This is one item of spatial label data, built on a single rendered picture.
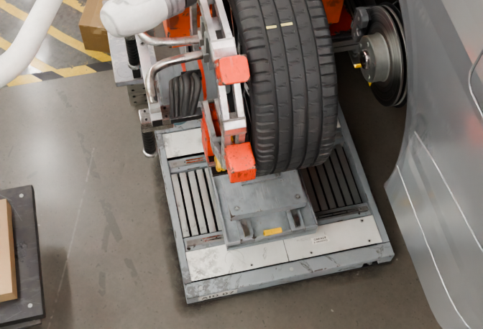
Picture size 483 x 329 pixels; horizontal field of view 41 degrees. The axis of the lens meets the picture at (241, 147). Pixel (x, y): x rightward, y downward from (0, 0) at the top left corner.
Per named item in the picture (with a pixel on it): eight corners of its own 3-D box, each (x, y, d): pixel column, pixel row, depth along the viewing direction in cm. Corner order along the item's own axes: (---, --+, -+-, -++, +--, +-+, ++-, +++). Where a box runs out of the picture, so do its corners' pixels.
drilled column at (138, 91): (152, 103, 297) (143, 43, 261) (130, 106, 296) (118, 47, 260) (148, 85, 302) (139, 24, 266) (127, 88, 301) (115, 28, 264)
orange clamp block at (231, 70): (245, 82, 175) (251, 80, 166) (217, 86, 174) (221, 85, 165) (241, 56, 175) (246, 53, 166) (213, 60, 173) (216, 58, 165)
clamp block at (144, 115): (174, 128, 185) (172, 118, 180) (142, 133, 183) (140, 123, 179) (171, 113, 187) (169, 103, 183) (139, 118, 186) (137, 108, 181)
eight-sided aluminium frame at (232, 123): (241, 190, 211) (250, 93, 165) (222, 194, 210) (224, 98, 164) (208, 60, 238) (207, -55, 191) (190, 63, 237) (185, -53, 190)
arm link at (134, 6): (175, 18, 163) (153, -32, 160) (121, 40, 156) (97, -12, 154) (159, 26, 172) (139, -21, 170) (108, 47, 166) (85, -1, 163)
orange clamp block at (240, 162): (249, 153, 191) (256, 179, 187) (222, 157, 190) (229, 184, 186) (249, 140, 185) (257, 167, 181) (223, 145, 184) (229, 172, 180)
